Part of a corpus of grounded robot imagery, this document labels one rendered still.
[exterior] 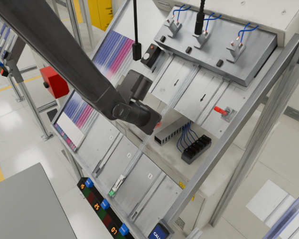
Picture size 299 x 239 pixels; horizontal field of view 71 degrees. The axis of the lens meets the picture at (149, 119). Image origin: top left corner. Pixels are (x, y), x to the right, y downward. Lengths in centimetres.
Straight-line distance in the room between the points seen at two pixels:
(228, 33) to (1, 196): 102
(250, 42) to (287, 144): 166
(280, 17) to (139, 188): 60
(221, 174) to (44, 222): 73
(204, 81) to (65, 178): 136
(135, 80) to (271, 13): 37
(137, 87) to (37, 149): 162
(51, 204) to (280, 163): 167
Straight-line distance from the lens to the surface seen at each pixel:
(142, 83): 51
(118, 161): 77
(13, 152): 212
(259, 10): 65
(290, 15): 63
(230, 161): 104
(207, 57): 63
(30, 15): 32
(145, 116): 57
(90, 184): 84
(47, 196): 99
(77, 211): 161
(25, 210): 100
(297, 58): 69
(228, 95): 64
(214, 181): 95
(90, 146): 87
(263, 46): 62
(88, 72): 38
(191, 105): 66
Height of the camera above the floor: 141
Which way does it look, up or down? 43 degrees down
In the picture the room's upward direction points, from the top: straight up
